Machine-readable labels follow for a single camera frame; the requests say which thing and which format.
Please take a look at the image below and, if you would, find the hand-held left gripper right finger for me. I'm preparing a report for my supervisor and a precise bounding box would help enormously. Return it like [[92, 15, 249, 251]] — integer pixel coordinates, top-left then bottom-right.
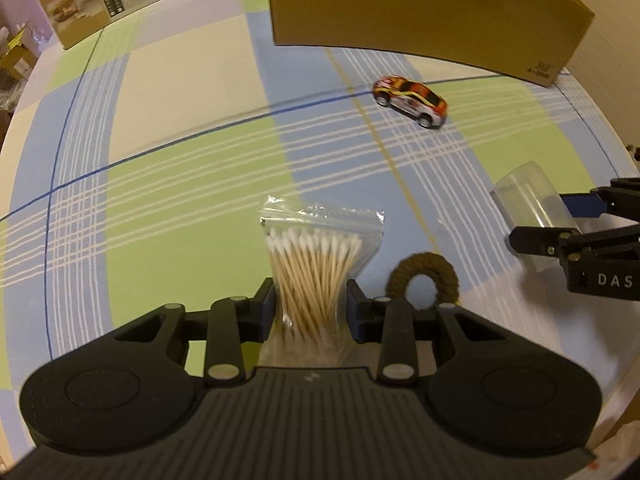
[[346, 279, 507, 387]]

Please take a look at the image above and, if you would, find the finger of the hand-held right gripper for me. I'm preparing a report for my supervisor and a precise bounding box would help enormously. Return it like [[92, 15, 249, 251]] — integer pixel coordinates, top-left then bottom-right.
[[561, 177, 640, 219], [509, 224, 640, 261]]

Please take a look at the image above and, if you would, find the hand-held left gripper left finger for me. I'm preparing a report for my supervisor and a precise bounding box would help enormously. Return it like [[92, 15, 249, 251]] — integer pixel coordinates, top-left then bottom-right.
[[114, 277, 276, 387]]

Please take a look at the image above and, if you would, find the clear plastic cup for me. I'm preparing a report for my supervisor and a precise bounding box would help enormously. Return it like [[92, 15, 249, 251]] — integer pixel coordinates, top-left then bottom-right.
[[490, 161, 582, 272]]

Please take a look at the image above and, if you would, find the bag of cotton swabs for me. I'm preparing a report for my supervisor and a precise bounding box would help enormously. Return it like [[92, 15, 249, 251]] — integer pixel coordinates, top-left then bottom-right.
[[257, 195, 386, 367]]

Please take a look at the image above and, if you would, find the brown cardboard box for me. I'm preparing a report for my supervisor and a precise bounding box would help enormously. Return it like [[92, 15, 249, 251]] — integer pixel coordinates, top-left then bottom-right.
[[266, 0, 596, 88]]

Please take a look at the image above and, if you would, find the checked tablecloth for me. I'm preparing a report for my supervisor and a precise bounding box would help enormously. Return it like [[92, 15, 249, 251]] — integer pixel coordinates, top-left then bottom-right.
[[0, 0, 637, 461]]

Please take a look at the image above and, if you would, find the orange toy car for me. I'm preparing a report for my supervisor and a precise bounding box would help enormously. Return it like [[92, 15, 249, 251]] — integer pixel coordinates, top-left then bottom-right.
[[372, 75, 448, 131]]

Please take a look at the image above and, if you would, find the brown cardboard carton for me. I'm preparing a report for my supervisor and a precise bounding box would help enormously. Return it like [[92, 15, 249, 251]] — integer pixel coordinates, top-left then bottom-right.
[[0, 25, 40, 83]]

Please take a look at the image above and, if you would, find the beige printed box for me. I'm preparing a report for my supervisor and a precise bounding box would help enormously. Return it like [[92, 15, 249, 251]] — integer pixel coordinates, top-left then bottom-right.
[[34, 0, 167, 51]]

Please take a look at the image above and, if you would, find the brown hair tie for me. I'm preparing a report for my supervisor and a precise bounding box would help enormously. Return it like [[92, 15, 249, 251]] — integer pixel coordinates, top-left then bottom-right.
[[386, 252, 460, 312]]

